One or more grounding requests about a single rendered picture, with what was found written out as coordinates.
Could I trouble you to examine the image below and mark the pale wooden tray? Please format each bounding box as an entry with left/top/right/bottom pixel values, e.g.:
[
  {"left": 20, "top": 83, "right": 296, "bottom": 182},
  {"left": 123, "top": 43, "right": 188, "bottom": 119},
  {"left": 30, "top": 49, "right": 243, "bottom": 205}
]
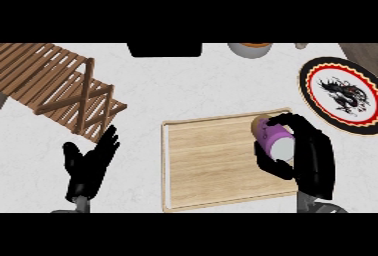
[{"left": 160, "top": 107, "right": 302, "bottom": 213}]

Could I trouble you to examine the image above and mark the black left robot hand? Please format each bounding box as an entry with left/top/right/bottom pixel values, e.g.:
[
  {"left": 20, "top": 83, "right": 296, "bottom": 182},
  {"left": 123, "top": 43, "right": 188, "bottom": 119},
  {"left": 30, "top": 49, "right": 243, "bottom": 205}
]
[{"left": 63, "top": 124, "right": 122, "bottom": 204}]

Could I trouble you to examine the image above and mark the brown wooden board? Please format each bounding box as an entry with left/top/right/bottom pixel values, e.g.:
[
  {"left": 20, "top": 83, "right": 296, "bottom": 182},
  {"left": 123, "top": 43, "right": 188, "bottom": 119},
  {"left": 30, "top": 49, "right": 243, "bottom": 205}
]
[{"left": 337, "top": 43, "right": 378, "bottom": 77}]

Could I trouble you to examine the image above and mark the black appliance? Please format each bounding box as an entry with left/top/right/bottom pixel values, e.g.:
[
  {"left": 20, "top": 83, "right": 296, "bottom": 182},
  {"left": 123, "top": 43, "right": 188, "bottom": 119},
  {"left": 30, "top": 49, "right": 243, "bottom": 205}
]
[{"left": 126, "top": 43, "right": 204, "bottom": 58}]

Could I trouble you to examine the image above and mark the dragon print plate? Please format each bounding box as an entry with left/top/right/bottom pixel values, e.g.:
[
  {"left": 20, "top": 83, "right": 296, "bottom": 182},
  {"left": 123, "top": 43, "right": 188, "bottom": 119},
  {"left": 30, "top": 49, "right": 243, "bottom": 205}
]
[{"left": 299, "top": 56, "right": 378, "bottom": 136}]

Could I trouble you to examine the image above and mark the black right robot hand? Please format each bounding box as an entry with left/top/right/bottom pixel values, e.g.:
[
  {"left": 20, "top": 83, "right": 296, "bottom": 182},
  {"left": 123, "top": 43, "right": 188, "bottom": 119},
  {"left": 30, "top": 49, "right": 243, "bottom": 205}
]
[{"left": 253, "top": 112, "right": 337, "bottom": 201}]

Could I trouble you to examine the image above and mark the grey bowl with orange rim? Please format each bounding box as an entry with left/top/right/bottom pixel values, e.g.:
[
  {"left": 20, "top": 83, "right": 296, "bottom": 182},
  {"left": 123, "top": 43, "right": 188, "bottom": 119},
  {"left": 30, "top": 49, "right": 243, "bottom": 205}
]
[{"left": 226, "top": 43, "right": 274, "bottom": 60}]

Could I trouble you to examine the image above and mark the purple can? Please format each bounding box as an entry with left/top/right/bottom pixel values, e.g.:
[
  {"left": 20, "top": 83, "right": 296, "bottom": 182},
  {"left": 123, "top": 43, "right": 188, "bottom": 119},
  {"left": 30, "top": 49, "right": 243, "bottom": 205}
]
[{"left": 252, "top": 114, "right": 297, "bottom": 163}]

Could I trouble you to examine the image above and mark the brown wooden slatted rack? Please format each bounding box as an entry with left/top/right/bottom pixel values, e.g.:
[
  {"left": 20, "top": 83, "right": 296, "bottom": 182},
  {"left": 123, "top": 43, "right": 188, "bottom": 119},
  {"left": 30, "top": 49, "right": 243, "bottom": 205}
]
[{"left": 0, "top": 43, "right": 129, "bottom": 140}]

